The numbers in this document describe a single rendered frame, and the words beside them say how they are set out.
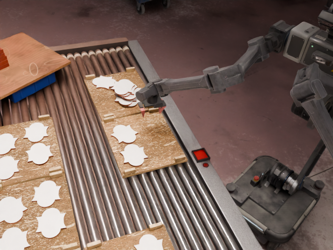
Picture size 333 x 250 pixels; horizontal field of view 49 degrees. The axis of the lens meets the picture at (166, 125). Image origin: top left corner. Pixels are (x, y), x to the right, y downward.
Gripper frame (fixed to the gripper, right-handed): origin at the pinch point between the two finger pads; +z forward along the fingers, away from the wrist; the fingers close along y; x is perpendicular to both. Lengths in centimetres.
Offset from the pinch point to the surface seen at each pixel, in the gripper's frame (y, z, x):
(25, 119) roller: -64, 11, 27
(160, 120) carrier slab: 7.0, 8.8, 2.5
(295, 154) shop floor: 148, 102, 18
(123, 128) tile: -15.7, 7.8, 1.1
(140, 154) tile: -12.5, 8.0, -19.8
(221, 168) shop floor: 76, 102, 24
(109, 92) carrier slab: -14.4, 8.7, 35.2
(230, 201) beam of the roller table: 20, 11, -58
